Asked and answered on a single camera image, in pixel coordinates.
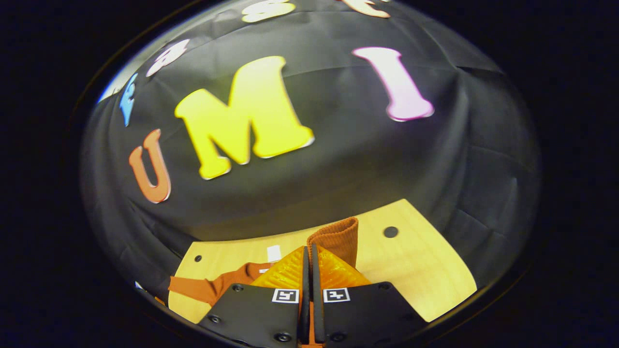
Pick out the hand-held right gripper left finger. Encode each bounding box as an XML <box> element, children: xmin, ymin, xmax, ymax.
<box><xmin>197</xmin><ymin>246</ymin><xmax>310</xmax><ymax>348</ymax></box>

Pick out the black backdrop cloth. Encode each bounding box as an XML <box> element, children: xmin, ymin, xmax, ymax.
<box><xmin>80</xmin><ymin>0</ymin><xmax>541</xmax><ymax>310</ymax></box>

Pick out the rust orange knit cardigan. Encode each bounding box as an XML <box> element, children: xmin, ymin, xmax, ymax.
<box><xmin>168</xmin><ymin>217</ymin><xmax>359</xmax><ymax>306</ymax></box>

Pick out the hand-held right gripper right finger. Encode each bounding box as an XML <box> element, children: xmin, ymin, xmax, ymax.
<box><xmin>310</xmin><ymin>243</ymin><xmax>429</xmax><ymax>348</ymax></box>

